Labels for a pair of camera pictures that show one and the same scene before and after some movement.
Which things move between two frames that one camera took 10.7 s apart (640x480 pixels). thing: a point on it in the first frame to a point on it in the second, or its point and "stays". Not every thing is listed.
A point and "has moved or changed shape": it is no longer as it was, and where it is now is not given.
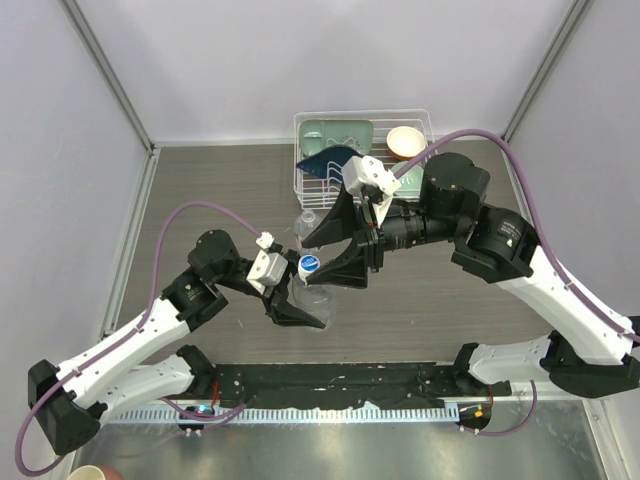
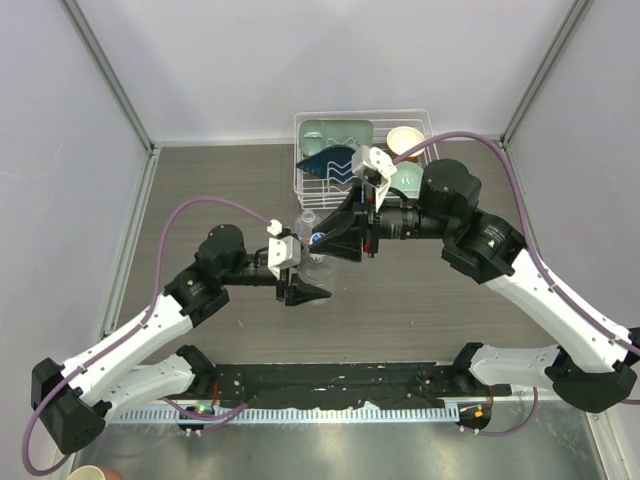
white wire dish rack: (375, 152) stays
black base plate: (429, 385) stays
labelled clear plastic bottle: (306, 225) stays
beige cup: (87, 472) stays
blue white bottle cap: (308, 264) has moved or changed shape
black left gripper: (276, 304) to (296, 290)
